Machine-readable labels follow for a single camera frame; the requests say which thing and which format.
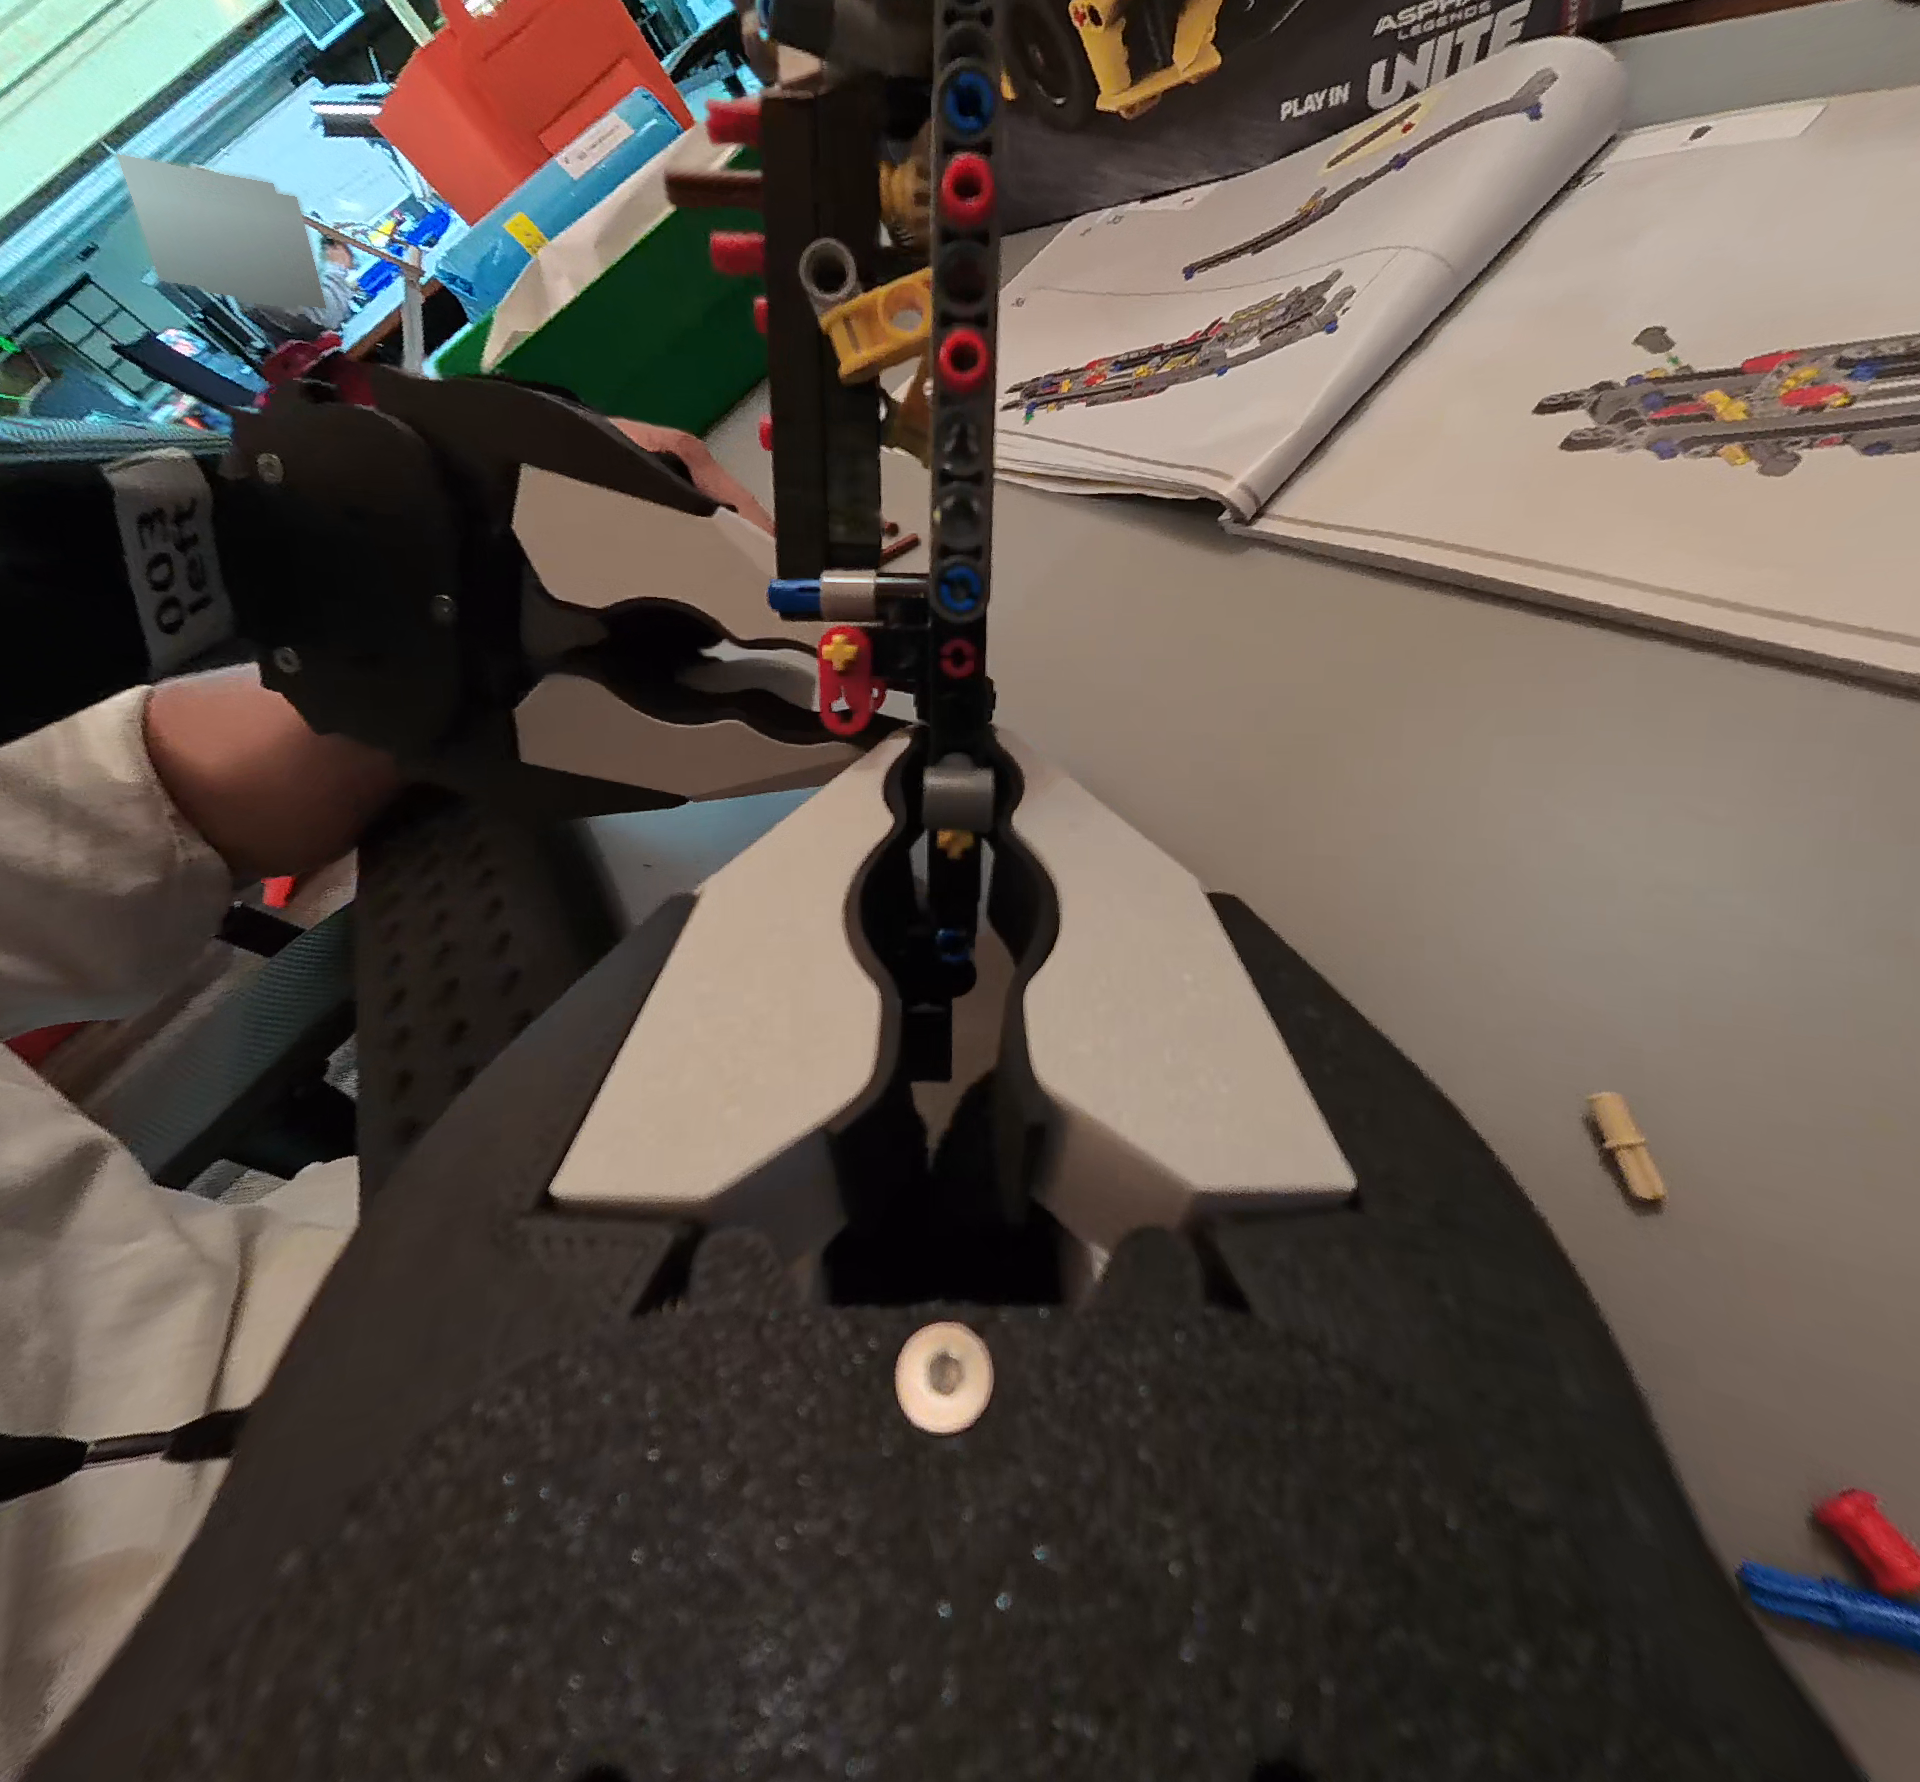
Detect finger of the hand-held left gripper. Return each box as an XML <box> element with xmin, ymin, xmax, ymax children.
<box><xmin>511</xmin><ymin>468</ymin><xmax>827</xmax><ymax>649</ymax></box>
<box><xmin>513</xmin><ymin>653</ymin><xmax>905</xmax><ymax>806</ymax></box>

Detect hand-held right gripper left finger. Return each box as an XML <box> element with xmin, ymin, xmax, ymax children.
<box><xmin>546</xmin><ymin>743</ymin><xmax>920</xmax><ymax>1290</ymax></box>

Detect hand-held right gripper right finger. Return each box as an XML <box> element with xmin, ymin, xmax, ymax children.
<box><xmin>990</xmin><ymin>729</ymin><xmax>1360</xmax><ymax>1290</ymax></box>

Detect multicoloured lego chassis assembly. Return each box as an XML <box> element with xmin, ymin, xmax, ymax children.
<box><xmin>659</xmin><ymin>0</ymin><xmax>1050</xmax><ymax>1082</ymax></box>

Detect tan lego pin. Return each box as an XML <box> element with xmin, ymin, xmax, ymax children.
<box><xmin>1586</xmin><ymin>1092</ymin><xmax>1669</xmax><ymax>1208</ymax></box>

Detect lego instruction booklet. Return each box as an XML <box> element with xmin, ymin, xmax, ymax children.
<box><xmin>994</xmin><ymin>39</ymin><xmax>1920</xmax><ymax>690</ymax></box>

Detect black lego set box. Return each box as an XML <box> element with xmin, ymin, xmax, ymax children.
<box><xmin>990</xmin><ymin>0</ymin><xmax>1636</xmax><ymax>232</ymax></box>

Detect scattered small lego pins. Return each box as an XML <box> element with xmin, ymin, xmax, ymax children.
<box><xmin>1736</xmin><ymin>1485</ymin><xmax>1920</xmax><ymax>1658</ymax></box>

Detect person's left hand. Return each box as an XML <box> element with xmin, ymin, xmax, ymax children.
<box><xmin>611</xmin><ymin>417</ymin><xmax>781</xmax><ymax>539</ymax></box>

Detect green plastic object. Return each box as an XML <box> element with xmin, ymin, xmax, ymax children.
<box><xmin>423</xmin><ymin>214</ymin><xmax>773</xmax><ymax>432</ymax></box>

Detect black perforated panel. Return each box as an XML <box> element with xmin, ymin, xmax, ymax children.
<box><xmin>350</xmin><ymin>806</ymin><xmax>633</xmax><ymax>1185</ymax></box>

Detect blue cylinder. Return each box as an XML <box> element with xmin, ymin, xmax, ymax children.
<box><xmin>435</xmin><ymin>86</ymin><xmax>697</xmax><ymax>319</ymax></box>

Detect orange plastic case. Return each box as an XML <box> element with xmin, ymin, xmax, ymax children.
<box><xmin>372</xmin><ymin>0</ymin><xmax>678</xmax><ymax>224</ymax></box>

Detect black strap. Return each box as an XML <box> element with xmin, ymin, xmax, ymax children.
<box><xmin>0</xmin><ymin>1413</ymin><xmax>247</xmax><ymax>1502</ymax></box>

